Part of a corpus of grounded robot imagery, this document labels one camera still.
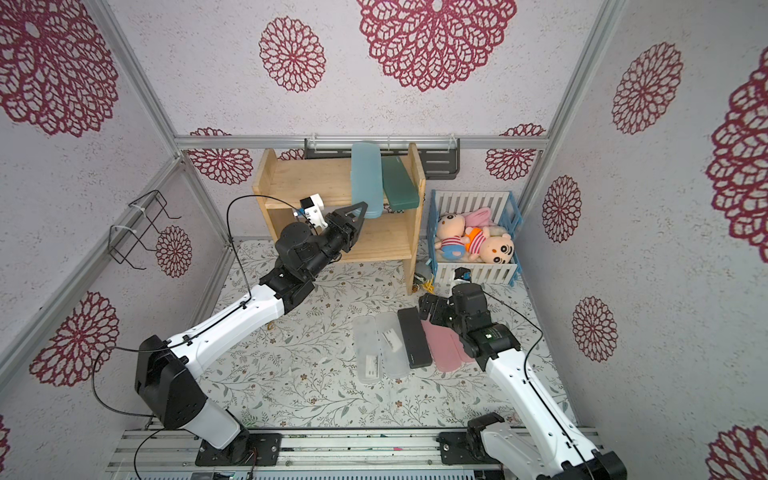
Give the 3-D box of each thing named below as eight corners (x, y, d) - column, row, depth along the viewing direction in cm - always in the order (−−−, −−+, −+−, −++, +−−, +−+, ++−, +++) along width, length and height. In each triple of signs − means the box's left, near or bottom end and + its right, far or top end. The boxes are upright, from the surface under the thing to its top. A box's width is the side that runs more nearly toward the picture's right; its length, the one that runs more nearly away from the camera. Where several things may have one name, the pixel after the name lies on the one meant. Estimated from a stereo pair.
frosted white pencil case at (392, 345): (384, 381, 87) (384, 378, 85) (374, 317, 101) (374, 314, 99) (412, 376, 88) (412, 373, 86) (398, 314, 101) (398, 310, 100)
